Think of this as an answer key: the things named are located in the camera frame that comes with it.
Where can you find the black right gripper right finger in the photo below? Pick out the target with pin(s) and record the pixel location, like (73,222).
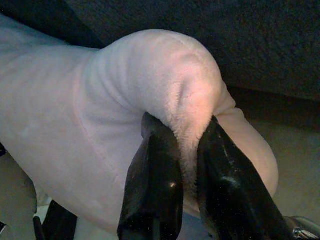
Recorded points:
(230,195)

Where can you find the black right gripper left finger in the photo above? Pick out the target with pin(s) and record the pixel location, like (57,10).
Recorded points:
(155,187)

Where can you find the pink plush pillow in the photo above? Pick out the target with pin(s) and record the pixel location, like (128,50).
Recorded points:
(75,100)

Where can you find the grey-brown fabric sofa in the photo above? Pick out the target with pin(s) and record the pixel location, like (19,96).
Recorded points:
(225,37)

